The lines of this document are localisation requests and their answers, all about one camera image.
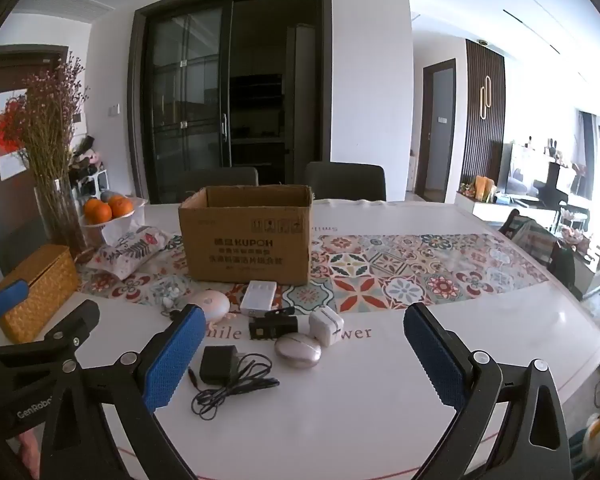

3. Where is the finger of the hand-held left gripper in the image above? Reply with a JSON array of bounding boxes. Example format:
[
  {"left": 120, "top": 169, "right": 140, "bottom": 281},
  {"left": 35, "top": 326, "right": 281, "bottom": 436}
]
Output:
[
  {"left": 0, "top": 280, "right": 31, "bottom": 321},
  {"left": 45, "top": 300, "right": 101, "bottom": 361}
]

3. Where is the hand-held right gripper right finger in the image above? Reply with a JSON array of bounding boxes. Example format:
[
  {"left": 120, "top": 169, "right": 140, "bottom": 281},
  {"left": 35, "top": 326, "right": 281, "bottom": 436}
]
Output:
[{"left": 403, "top": 302, "right": 576, "bottom": 480}]

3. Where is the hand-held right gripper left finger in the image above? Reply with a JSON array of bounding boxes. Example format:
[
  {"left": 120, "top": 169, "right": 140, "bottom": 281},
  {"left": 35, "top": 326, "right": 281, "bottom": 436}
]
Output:
[{"left": 40, "top": 304, "right": 207, "bottom": 480}]

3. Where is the white usb hub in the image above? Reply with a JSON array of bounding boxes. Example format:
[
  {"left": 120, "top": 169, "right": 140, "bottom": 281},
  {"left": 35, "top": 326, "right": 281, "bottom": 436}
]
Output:
[{"left": 240, "top": 280, "right": 277, "bottom": 317}]

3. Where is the brown cardboard box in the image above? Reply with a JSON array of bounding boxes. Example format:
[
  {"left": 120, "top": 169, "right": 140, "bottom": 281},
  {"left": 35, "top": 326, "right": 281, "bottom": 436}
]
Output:
[{"left": 178, "top": 185, "right": 314, "bottom": 283}]

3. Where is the person's left hand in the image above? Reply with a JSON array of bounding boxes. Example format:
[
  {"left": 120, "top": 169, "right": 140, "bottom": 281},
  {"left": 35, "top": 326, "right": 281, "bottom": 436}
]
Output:
[{"left": 15, "top": 432, "right": 43, "bottom": 480}]

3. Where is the woven wicker basket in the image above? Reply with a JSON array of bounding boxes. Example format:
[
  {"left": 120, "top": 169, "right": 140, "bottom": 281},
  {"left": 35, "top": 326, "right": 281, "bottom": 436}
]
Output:
[{"left": 0, "top": 245, "right": 80, "bottom": 343}]

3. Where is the small white figurine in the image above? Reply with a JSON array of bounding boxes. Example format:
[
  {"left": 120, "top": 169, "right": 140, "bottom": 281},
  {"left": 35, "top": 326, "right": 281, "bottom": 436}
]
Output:
[{"left": 161, "top": 284, "right": 187, "bottom": 307}]

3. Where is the pink round device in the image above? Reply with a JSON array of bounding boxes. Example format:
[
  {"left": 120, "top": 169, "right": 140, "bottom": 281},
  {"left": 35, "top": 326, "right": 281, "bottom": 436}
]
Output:
[{"left": 187, "top": 290, "right": 231, "bottom": 323}]

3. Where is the leaf patterned tissue cover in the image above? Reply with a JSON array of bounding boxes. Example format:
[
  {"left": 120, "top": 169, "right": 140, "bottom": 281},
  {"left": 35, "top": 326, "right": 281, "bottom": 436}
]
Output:
[{"left": 87, "top": 225, "right": 173, "bottom": 281}]

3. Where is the patterned table runner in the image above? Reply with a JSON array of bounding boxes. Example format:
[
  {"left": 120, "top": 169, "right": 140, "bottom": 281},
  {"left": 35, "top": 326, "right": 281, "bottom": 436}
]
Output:
[{"left": 77, "top": 232, "right": 549, "bottom": 313}]

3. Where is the glass vase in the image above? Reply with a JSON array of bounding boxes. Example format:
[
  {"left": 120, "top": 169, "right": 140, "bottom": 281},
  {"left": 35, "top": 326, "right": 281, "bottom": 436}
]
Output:
[{"left": 34, "top": 175, "right": 88, "bottom": 256}]

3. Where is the black clip device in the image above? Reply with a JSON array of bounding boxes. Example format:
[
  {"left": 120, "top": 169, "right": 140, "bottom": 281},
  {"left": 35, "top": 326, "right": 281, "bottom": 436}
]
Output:
[{"left": 249, "top": 308, "right": 299, "bottom": 343}]

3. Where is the white fruit bowl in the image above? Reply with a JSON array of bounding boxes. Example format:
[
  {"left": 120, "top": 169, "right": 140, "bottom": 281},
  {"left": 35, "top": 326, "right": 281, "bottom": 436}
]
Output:
[{"left": 80, "top": 196, "right": 148, "bottom": 247}]

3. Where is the white charger cube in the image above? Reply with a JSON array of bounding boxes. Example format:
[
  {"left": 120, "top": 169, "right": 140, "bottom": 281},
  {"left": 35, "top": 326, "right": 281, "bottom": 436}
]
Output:
[{"left": 309, "top": 306, "right": 344, "bottom": 347}]

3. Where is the silver oval case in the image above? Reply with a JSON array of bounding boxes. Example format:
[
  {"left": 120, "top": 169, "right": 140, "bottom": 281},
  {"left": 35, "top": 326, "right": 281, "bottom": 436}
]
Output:
[{"left": 274, "top": 334, "right": 322, "bottom": 373}]

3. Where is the white shoe rack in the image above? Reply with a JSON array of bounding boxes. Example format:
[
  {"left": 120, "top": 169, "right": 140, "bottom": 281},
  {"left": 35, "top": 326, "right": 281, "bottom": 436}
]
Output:
[{"left": 70, "top": 135, "right": 112, "bottom": 197}]

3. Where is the chair with draped cloth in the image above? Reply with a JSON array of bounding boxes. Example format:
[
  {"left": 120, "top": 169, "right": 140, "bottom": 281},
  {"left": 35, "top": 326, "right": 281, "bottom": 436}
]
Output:
[{"left": 500, "top": 209, "right": 577, "bottom": 302}]

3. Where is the dried flower bunch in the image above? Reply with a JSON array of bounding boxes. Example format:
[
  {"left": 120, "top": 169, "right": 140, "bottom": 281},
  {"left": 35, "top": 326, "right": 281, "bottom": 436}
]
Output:
[{"left": 17, "top": 50, "right": 88, "bottom": 186}]

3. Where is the television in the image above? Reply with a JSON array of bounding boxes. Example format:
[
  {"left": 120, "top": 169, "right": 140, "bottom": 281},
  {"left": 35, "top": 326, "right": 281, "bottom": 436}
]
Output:
[{"left": 497, "top": 142, "right": 537, "bottom": 197}]

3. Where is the dark framed room door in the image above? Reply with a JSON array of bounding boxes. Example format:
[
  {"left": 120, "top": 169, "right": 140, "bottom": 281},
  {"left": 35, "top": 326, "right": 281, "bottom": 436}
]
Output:
[{"left": 414, "top": 58, "right": 457, "bottom": 204}]

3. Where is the dark glass sliding door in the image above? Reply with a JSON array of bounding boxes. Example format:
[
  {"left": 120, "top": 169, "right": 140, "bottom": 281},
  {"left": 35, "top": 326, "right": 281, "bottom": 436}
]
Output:
[{"left": 129, "top": 0, "right": 332, "bottom": 204}]

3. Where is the black power adapter with cable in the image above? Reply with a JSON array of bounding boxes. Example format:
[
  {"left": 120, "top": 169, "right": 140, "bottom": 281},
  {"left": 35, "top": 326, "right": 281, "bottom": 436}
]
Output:
[{"left": 190, "top": 345, "right": 281, "bottom": 417}]

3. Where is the red flower wall poster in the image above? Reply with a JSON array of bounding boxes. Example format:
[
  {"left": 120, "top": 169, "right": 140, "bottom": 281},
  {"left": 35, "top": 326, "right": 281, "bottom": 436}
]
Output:
[{"left": 0, "top": 87, "right": 32, "bottom": 182}]

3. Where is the dark slatted wall panel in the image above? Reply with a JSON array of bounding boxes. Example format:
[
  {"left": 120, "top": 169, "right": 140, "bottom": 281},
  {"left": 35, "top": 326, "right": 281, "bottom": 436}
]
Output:
[{"left": 461, "top": 38, "right": 506, "bottom": 187}]

